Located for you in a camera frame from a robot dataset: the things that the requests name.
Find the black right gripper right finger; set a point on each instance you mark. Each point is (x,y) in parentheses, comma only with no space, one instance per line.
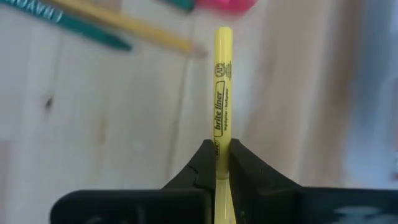
(295,205)

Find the pink highlighter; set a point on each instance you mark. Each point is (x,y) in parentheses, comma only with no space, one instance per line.
(227,4)

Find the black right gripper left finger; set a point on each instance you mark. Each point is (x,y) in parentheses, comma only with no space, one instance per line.
(155,205)

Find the yellow pencil with pink eraser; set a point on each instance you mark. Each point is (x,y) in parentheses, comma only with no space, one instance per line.
(140,29)

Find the green crayon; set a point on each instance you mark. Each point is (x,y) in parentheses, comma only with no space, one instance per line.
(180,3)
(77,26)

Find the yellow highlighter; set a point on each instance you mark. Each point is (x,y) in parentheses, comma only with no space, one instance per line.
(222,93)

